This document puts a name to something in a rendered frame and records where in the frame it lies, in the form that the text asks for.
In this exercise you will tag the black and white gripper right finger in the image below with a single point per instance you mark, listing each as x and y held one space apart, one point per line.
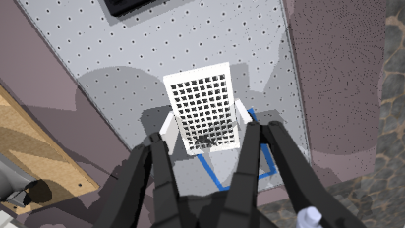
316 206

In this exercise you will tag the blue tape outline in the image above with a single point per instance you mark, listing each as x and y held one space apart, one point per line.
265 152

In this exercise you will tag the black rectangular frame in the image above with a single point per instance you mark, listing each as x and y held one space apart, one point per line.
118 7

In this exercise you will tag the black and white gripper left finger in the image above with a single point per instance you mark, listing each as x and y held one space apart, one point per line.
124 205

